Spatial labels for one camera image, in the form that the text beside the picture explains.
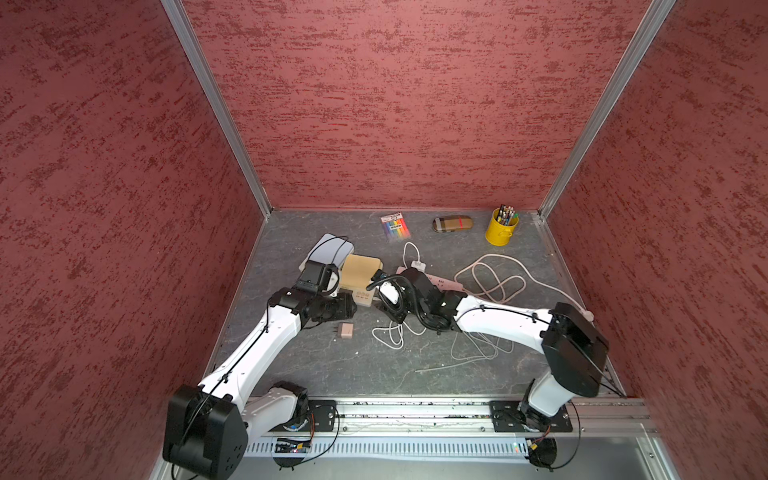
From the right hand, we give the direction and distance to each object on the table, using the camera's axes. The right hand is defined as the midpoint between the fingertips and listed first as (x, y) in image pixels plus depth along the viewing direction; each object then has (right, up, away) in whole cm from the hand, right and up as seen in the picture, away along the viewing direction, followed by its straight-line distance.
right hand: (384, 301), depth 84 cm
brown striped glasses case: (+25, +24, +30) cm, 46 cm away
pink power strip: (+18, +3, +14) cm, 23 cm away
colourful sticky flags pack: (+3, +22, +30) cm, 37 cm away
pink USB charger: (-11, -9, +3) cm, 15 cm away
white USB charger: (+11, +9, +10) cm, 18 cm away
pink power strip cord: (+66, -6, +11) cm, 67 cm away
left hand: (-11, -3, -3) cm, 11 cm away
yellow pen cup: (+41, +20, +22) cm, 51 cm away
